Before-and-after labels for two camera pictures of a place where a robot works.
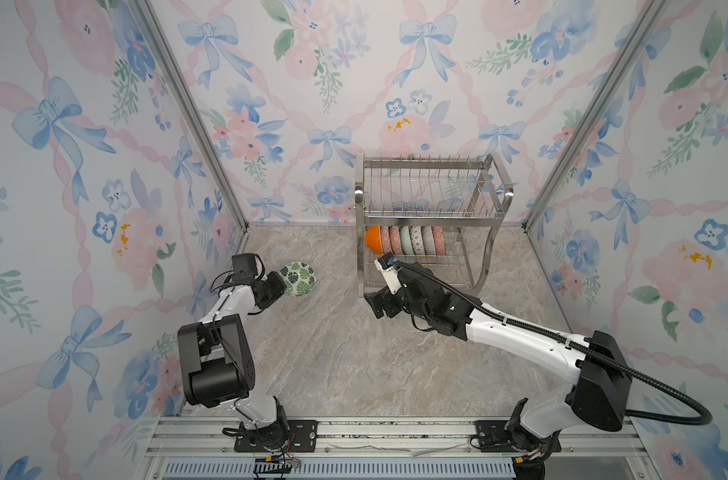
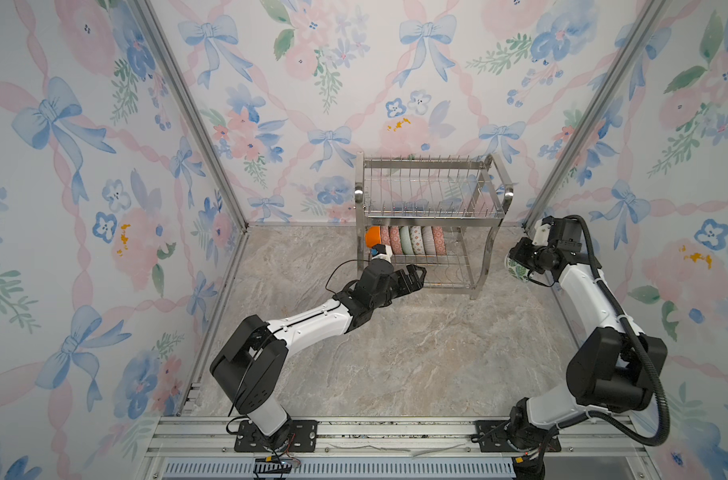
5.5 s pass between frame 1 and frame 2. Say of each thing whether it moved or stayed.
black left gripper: moved
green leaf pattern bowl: moved
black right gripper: moved
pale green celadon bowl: stayed
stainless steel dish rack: stayed
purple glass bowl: stayed
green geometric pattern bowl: stayed
